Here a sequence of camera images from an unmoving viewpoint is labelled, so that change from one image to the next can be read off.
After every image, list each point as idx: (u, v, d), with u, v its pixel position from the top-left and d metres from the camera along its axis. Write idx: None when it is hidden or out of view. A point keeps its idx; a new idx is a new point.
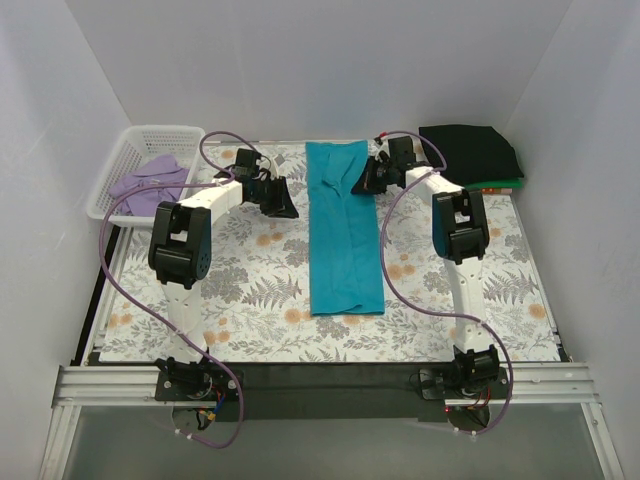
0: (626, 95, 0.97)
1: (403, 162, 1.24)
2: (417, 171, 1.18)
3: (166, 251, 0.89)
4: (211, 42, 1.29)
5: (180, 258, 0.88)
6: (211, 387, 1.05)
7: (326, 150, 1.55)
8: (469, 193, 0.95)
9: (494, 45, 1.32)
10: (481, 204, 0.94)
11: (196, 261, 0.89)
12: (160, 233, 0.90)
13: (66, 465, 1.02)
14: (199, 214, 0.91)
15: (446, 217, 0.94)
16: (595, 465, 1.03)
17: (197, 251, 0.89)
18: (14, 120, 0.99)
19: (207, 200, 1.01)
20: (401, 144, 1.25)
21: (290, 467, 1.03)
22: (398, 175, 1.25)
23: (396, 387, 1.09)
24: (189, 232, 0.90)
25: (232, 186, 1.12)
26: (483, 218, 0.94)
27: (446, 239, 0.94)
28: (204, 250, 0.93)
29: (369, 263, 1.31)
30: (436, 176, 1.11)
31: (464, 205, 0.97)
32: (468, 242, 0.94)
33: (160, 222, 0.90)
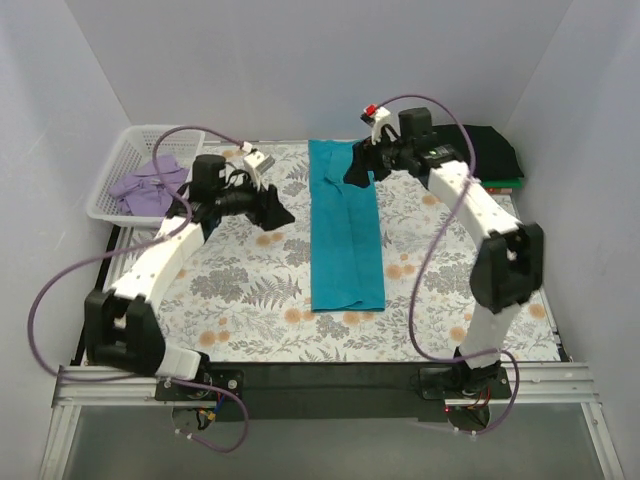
0: (627, 96, 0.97)
1: (422, 146, 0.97)
2: (446, 173, 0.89)
3: (108, 353, 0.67)
4: (211, 42, 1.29)
5: (124, 361, 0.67)
6: (211, 386, 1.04)
7: (329, 148, 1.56)
8: (530, 231, 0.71)
9: (495, 45, 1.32)
10: (541, 246, 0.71)
11: (144, 362, 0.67)
12: (92, 333, 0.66)
13: (66, 465, 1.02)
14: (136, 308, 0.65)
15: (497, 260, 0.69)
16: (596, 466, 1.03)
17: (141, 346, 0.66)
18: (14, 120, 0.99)
19: (150, 274, 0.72)
20: (420, 123, 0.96)
21: (291, 467, 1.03)
22: (417, 164, 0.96)
23: (397, 388, 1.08)
24: (129, 332, 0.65)
25: (185, 232, 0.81)
26: (540, 263, 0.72)
27: (492, 289, 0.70)
28: (157, 335, 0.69)
29: (371, 258, 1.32)
30: (476, 190, 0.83)
31: (515, 241, 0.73)
32: (516, 292, 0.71)
33: (89, 318, 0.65)
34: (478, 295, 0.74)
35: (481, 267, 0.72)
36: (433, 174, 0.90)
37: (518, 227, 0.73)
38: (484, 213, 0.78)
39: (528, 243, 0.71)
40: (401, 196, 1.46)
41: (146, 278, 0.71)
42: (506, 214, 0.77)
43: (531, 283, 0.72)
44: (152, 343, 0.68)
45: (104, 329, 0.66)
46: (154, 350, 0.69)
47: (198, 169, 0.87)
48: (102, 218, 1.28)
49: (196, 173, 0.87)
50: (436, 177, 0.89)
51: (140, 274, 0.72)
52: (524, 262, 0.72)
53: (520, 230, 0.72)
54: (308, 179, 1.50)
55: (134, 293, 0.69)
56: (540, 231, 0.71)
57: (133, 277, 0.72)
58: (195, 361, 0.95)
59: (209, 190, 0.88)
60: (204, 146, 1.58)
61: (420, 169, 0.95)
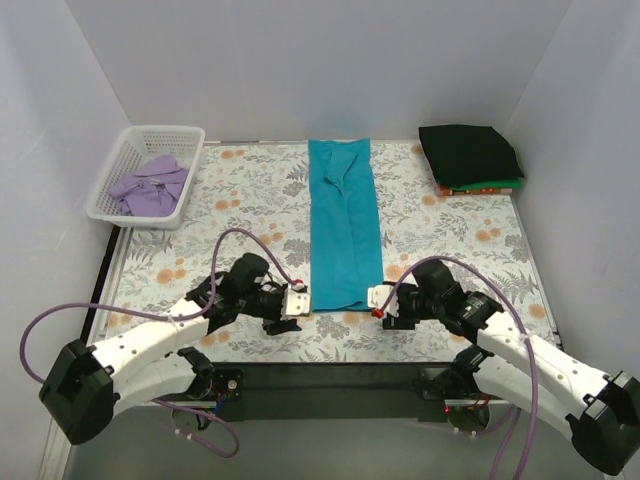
0: (627, 97, 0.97)
1: (453, 301, 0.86)
2: (493, 325, 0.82)
3: (54, 399, 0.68)
4: (211, 42, 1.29)
5: (64, 416, 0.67)
6: (211, 388, 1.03)
7: (329, 148, 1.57)
8: (625, 386, 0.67)
9: (494, 45, 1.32)
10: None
11: (80, 426, 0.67)
12: (53, 375, 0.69)
13: (67, 464, 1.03)
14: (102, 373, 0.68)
15: (609, 434, 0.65)
16: (595, 465, 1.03)
17: (83, 418, 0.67)
18: (13, 120, 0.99)
19: (132, 349, 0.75)
20: (442, 278, 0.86)
21: (291, 467, 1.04)
22: (458, 322, 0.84)
23: (396, 388, 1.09)
24: (83, 391, 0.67)
25: (190, 321, 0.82)
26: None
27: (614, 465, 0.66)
28: (104, 412, 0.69)
29: (372, 258, 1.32)
30: (543, 346, 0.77)
31: (610, 392, 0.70)
32: (636, 449, 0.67)
33: (59, 361, 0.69)
34: (597, 464, 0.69)
35: (594, 442, 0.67)
36: (479, 333, 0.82)
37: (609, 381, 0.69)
38: (564, 373, 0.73)
39: (629, 399, 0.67)
40: (401, 196, 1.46)
41: (125, 352, 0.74)
42: (587, 367, 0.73)
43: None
44: (97, 412, 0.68)
45: (65, 377, 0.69)
46: (95, 420, 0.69)
47: (236, 267, 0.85)
48: (102, 218, 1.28)
49: (233, 269, 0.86)
50: (485, 336, 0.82)
51: (123, 346, 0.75)
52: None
53: (612, 385, 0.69)
54: (308, 179, 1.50)
55: (106, 362, 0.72)
56: (636, 381, 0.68)
57: (116, 345, 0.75)
58: (185, 381, 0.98)
59: (236, 286, 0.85)
60: (204, 146, 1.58)
61: (463, 326, 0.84)
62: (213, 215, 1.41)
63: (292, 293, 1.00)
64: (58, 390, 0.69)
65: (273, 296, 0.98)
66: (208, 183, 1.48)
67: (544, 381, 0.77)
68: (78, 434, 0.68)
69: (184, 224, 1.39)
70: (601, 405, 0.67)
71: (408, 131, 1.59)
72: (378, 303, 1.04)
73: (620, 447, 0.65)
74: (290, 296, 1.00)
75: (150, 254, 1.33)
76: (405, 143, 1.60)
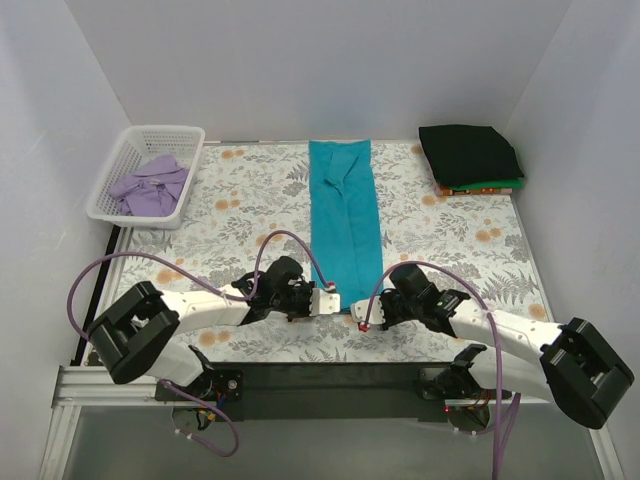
0: (627, 96, 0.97)
1: (430, 300, 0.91)
2: (462, 313, 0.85)
3: (108, 332, 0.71)
4: (210, 42, 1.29)
5: (113, 350, 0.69)
6: (211, 387, 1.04)
7: (330, 149, 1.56)
8: (581, 331, 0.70)
9: (494, 45, 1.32)
10: (600, 338, 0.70)
11: (125, 364, 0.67)
12: (116, 309, 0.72)
13: (67, 465, 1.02)
14: (166, 317, 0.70)
15: (575, 380, 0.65)
16: (596, 465, 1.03)
17: (134, 351, 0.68)
18: (14, 119, 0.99)
19: (191, 305, 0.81)
20: (418, 280, 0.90)
21: (291, 467, 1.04)
22: (434, 321, 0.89)
23: (397, 388, 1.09)
24: (146, 328, 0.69)
25: (235, 304, 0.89)
26: (611, 353, 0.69)
27: (589, 405, 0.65)
28: (151, 354, 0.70)
29: (372, 259, 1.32)
30: (504, 316, 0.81)
31: (572, 343, 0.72)
32: (612, 395, 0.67)
33: (125, 297, 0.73)
34: (581, 420, 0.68)
35: (566, 395, 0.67)
36: (453, 322, 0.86)
37: (567, 330, 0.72)
38: (524, 333, 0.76)
39: (586, 342, 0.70)
40: (401, 196, 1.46)
41: (184, 305, 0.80)
42: (543, 325, 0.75)
43: (620, 376, 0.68)
44: (146, 355, 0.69)
45: (126, 313, 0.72)
46: (139, 364, 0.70)
47: (273, 269, 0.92)
48: (102, 218, 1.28)
49: (270, 269, 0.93)
50: (457, 322, 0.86)
51: (185, 299, 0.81)
52: (596, 362, 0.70)
53: (569, 332, 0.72)
54: (308, 179, 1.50)
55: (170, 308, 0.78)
56: (591, 326, 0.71)
57: (179, 298, 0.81)
58: (193, 374, 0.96)
59: (270, 285, 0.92)
60: (204, 146, 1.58)
61: (440, 321, 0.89)
62: (214, 215, 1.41)
63: (323, 294, 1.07)
64: (114, 324, 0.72)
65: (303, 294, 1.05)
66: (208, 183, 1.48)
67: (511, 347, 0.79)
68: (118, 375, 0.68)
69: (184, 224, 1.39)
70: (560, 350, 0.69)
71: (408, 130, 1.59)
72: (363, 317, 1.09)
73: (592, 390, 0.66)
74: (322, 296, 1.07)
75: (151, 254, 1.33)
76: (404, 143, 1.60)
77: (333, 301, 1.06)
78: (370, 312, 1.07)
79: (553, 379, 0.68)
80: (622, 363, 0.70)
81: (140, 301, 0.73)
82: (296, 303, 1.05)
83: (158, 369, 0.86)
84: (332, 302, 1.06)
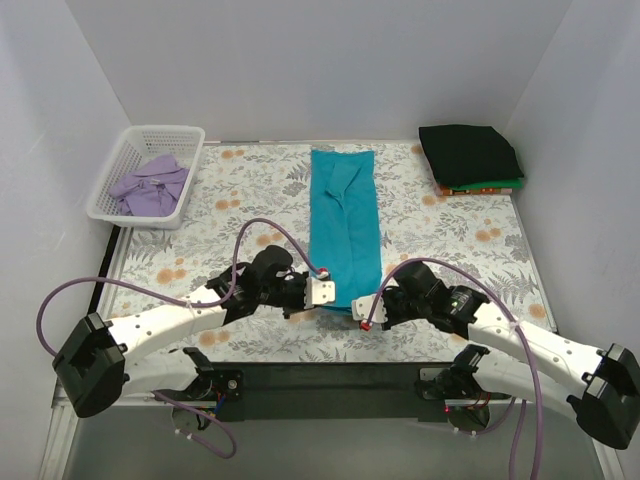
0: (627, 96, 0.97)
1: (439, 299, 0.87)
2: (482, 321, 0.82)
3: (67, 370, 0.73)
4: (210, 42, 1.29)
5: (73, 388, 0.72)
6: (211, 387, 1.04)
7: (331, 159, 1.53)
8: (620, 359, 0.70)
9: (495, 45, 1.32)
10: (637, 365, 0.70)
11: (86, 401, 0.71)
12: (70, 348, 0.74)
13: (67, 465, 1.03)
14: (111, 354, 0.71)
15: (614, 411, 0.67)
16: (596, 466, 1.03)
17: (87, 392, 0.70)
18: (14, 120, 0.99)
19: (147, 331, 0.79)
20: (425, 278, 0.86)
21: (291, 467, 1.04)
22: (448, 322, 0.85)
23: (397, 388, 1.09)
24: (94, 367, 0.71)
25: (206, 310, 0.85)
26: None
27: (621, 433, 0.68)
28: (107, 390, 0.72)
29: (369, 268, 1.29)
30: (534, 331, 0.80)
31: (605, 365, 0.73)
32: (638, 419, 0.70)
33: (76, 333, 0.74)
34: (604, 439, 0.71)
35: (601, 422, 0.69)
36: (471, 329, 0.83)
37: (605, 357, 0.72)
38: (560, 356, 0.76)
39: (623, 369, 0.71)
40: (401, 196, 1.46)
41: (140, 333, 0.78)
42: (579, 348, 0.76)
43: None
44: (105, 389, 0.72)
45: (80, 350, 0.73)
46: (99, 399, 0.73)
47: (258, 261, 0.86)
48: (102, 218, 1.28)
49: (256, 261, 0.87)
50: (476, 331, 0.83)
51: (139, 325, 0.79)
52: None
53: (606, 359, 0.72)
54: (309, 179, 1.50)
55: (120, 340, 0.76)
56: (629, 353, 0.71)
57: (133, 324, 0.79)
58: (188, 379, 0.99)
59: (257, 278, 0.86)
60: (204, 146, 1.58)
61: (453, 323, 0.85)
62: (214, 215, 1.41)
63: (316, 282, 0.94)
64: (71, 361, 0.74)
65: (296, 285, 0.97)
66: (208, 183, 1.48)
67: (539, 367, 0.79)
68: (82, 410, 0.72)
69: (184, 224, 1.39)
70: (602, 382, 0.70)
71: (408, 130, 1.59)
72: (365, 315, 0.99)
73: (626, 419, 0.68)
74: (314, 285, 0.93)
75: (151, 254, 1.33)
76: (404, 143, 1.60)
77: (327, 289, 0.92)
78: (374, 310, 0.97)
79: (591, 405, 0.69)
80: None
81: (88, 337, 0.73)
82: (287, 295, 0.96)
83: (146, 378, 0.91)
84: (326, 291, 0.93)
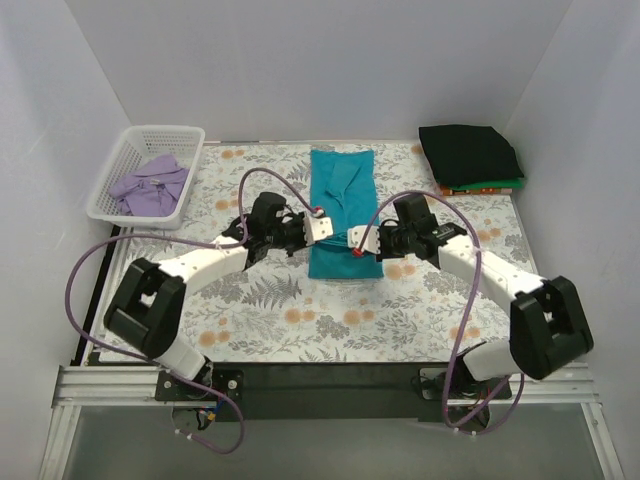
0: (627, 95, 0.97)
1: (424, 229, 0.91)
2: (453, 244, 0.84)
3: (124, 314, 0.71)
4: (210, 41, 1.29)
5: (135, 330, 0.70)
6: (212, 386, 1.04)
7: (331, 159, 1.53)
8: (560, 287, 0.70)
9: (494, 45, 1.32)
10: (576, 300, 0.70)
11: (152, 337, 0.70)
12: (123, 294, 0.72)
13: (67, 466, 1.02)
14: (171, 285, 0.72)
15: (538, 332, 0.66)
16: (596, 466, 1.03)
17: (157, 324, 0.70)
18: (14, 119, 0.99)
19: (192, 266, 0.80)
20: (417, 207, 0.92)
21: (291, 467, 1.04)
22: (423, 246, 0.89)
23: (396, 388, 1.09)
24: (155, 301, 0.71)
25: (234, 251, 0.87)
26: (583, 319, 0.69)
27: (540, 356, 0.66)
28: (172, 321, 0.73)
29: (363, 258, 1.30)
30: (495, 258, 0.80)
31: (548, 299, 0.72)
32: (566, 354, 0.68)
33: (126, 279, 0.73)
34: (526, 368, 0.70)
35: (525, 342, 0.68)
36: (440, 252, 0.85)
37: (547, 285, 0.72)
38: (505, 277, 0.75)
39: (562, 300, 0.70)
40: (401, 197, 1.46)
41: (187, 268, 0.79)
42: (528, 277, 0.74)
43: (580, 341, 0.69)
44: (167, 322, 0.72)
45: (135, 293, 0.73)
46: (164, 333, 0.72)
47: (259, 206, 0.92)
48: (102, 218, 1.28)
49: (256, 208, 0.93)
50: (444, 254, 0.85)
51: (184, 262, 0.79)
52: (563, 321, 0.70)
53: (549, 287, 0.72)
54: (308, 179, 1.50)
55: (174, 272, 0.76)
56: (572, 286, 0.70)
57: (178, 263, 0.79)
58: (197, 364, 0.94)
59: (259, 224, 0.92)
60: (204, 146, 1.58)
61: (429, 248, 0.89)
62: (214, 215, 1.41)
63: (313, 220, 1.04)
64: (127, 307, 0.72)
65: (293, 227, 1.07)
66: (208, 183, 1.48)
67: (489, 292, 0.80)
68: (150, 349, 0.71)
69: (184, 224, 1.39)
70: (532, 298, 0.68)
71: (408, 130, 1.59)
72: (359, 240, 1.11)
73: (549, 345, 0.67)
74: (313, 224, 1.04)
75: (151, 254, 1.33)
76: (405, 143, 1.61)
77: (325, 226, 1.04)
78: (366, 237, 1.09)
79: (518, 323, 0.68)
80: (587, 330, 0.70)
81: (141, 278, 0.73)
82: (290, 236, 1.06)
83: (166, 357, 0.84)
84: (324, 228, 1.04)
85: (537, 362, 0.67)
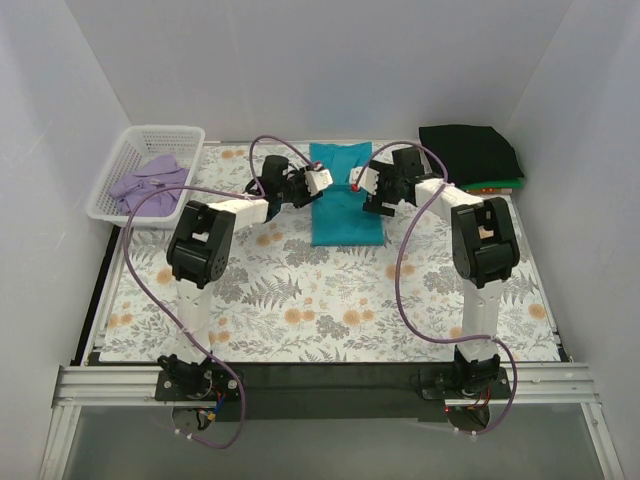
0: (627, 94, 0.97)
1: (412, 175, 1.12)
2: (428, 183, 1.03)
3: (185, 249, 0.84)
4: (210, 41, 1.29)
5: (197, 258, 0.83)
6: (211, 387, 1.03)
7: (331, 152, 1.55)
8: (494, 203, 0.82)
9: (494, 46, 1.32)
10: (506, 214, 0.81)
11: (212, 262, 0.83)
12: (182, 230, 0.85)
13: (66, 466, 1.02)
14: (223, 219, 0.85)
15: (468, 234, 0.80)
16: (595, 465, 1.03)
17: (215, 252, 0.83)
18: (14, 120, 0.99)
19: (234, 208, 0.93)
20: (409, 154, 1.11)
21: (291, 467, 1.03)
22: (406, 189, 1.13)
23: (396, 387, 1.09)
24: (212, 232, 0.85)
25: (259, 203, 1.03)
26: (511, 231, 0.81)
27: (470, 257, 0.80)
28: (224, 251, 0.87)
29: (366, 222, 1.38)
30: (453, 188, 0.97)
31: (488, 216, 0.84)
32: (497, 259, 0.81)
33: (184, 216, 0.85)
34: (465, 270, 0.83)
35: (461, 245, 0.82)
36: (416, 189, 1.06)
37: (485, 202, 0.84)
38: (456, 198, 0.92)
39: (495, 214, 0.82)
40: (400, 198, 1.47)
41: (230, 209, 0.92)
42: (478, 199, 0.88)
43: (509, 250, 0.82)
44: (221, 250, 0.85)
45: (192, 230, 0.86)
46: (218, 261, 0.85)
47: (268, 168, 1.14)
48: (102, 218, 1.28)
49: (265, 171, 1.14)
50: (421, 191, 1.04)
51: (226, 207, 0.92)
52: (497, 233, 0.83)
53: (486, 204, 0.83)
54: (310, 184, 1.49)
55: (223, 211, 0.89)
56: (504, 203, 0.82)
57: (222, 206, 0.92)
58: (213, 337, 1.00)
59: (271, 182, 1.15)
60: (204, 146, 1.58)
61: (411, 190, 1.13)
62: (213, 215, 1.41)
63: (314, 174, 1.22)
64: (186, 241, 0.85)
65: (298, 182, 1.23)
66: (208, 182, 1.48)
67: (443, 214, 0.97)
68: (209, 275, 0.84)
69: None
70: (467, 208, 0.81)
71: (408, 131, 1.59)
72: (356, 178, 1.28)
73: (479, 247, 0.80)
74: (313, 176, 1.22)
75: (151, 253, 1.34)
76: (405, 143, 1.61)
77: (324, 178, 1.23)
78: (364, 177, 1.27)
79: (456, 228, 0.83)
80: (517, 243, 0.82)
81: (194, 216, 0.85)
82: (297, 190, 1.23)
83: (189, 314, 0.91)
84: (325, 179, 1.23)
85: (467, 260, 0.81)
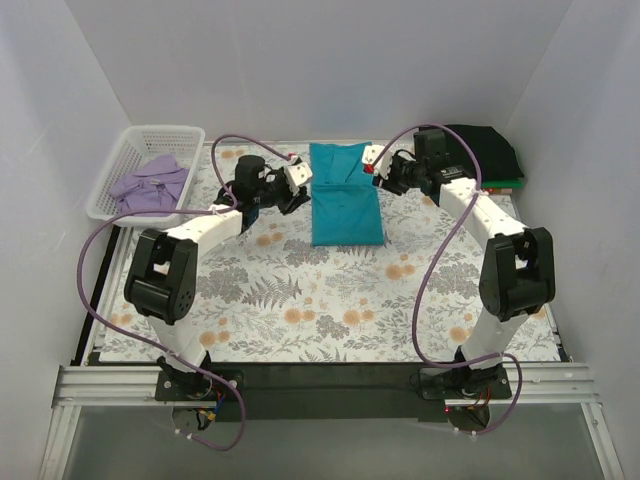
0: (627, 94, 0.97)
1: (436, 167, 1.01)
2: (456, 185, 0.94)
3: (144, 284, 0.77)
4: (210, 41, 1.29)
5: (157, 295, 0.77)
6: (211, 387, 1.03)
7: (331, 152, 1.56)
8: (537, 236, 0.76)
9: (494, 46, 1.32)
10: (548, 250, 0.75)
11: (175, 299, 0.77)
12: (139, 265, 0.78)
13: (66, 466, 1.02)
14: (183, 249, 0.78)
15: (504, 269, 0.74)
16: (595, 465, 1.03)
17: (177, 287, 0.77)
18: (15, 119, 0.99)
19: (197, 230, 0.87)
20: (433, 142, 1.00)
21: (291, 467, 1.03)
22: (428, 182, 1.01)
23: (397, 388, 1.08)
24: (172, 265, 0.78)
25: (230, 214, 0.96)
26: (551, 270, 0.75)
27: (500, 294, 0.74)
28: (188, 283, 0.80)
29: (366, 223, 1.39)
30: (487, 200, 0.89)
31: (527, 249, 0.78)
32: (530, 298, 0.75)
33: (140, 250, 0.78)
34: (491, 305, 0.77)
35: (491, 279, 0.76)
36: (443, 189, 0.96)
37: (526, 233, 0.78)
38: (491, 219, 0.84)
39: (536, 248, 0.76)
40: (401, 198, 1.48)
41: (192, 232, 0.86)
42: (519, 225, 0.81)
43: (544, 289, 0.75)
44: (184, 285, 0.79)
45: (150, 264, 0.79)
46: (182, 296, 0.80)
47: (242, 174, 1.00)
48: (102, 218, 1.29)
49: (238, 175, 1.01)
50: (448, 193, 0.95)
51: (189, 228, 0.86)
52: (535, 269, 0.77)
53: (528, 235, 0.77)
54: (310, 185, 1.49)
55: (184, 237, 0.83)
56: (549, 237, 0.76)
57: (183, 229, 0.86)
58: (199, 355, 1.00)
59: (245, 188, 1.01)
60: (204, 146, 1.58)
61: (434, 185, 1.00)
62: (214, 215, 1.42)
63: (291, 168, 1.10)
64: (144, 277, 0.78)
65: (277, 183, 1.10)
66: (207, 182, 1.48)
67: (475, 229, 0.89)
68: (174, 311, 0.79)
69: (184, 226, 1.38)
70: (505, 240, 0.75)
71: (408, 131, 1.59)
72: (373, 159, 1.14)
73: (512, 285, 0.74)
74: (292, 172, 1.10)
75: None
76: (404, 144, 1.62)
77: (304, 170, 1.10)
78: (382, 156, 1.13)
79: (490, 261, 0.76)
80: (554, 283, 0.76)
81: (152, 249, 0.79)
82: (277, 191, 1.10)
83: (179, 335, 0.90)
84: (303, 172, 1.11)
85: (496, 296, 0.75)
